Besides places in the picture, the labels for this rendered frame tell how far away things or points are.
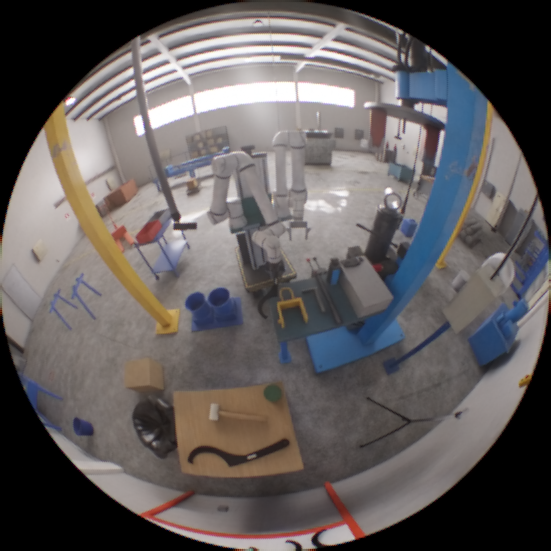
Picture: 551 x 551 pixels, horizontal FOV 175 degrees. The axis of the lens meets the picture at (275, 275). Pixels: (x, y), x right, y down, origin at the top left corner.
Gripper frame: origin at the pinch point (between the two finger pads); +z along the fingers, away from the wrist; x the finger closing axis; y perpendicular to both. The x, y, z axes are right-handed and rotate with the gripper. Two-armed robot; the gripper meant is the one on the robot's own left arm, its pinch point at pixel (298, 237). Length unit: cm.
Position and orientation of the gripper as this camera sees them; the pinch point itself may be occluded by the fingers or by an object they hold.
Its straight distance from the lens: 145.5
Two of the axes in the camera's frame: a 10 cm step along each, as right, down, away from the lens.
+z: 0.2, 9.2, 3.9
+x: 9.9, -0.9, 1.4
